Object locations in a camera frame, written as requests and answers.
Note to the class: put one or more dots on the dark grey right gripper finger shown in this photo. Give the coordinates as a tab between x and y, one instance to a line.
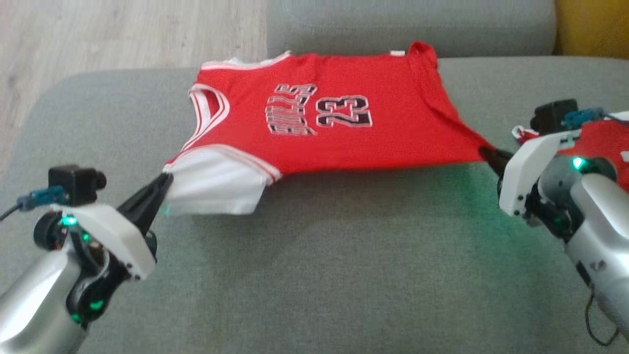
499	167
496	153

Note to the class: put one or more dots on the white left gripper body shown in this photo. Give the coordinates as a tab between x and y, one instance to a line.
118	241

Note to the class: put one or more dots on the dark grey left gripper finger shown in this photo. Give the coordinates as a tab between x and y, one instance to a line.
156	209
147	194

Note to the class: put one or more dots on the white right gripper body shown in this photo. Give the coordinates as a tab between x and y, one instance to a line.
523	172

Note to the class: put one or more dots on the red basketball shorts white lining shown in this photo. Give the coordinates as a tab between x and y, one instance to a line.
602	142

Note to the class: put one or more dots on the red basketball jersey white sleeves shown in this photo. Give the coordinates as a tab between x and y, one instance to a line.
393	132

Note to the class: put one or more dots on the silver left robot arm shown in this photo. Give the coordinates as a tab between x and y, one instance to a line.
34	300

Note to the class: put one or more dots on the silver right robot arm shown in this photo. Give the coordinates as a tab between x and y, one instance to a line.
604	231

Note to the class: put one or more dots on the black left wrist cylinder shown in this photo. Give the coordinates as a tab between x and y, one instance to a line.
46	231

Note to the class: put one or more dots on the yellow cushion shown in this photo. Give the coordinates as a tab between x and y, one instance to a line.
594	27

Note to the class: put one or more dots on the grey fabric sofa backrest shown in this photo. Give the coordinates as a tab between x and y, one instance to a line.
393	24

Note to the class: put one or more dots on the grey fabric sofa seat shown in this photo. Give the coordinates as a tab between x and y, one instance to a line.
319	270

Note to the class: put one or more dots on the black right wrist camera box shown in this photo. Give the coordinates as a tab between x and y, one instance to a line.
553	117

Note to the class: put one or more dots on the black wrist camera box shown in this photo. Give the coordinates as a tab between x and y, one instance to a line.
73	184
553	117

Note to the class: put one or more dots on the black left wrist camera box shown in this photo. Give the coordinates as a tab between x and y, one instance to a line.
73	184

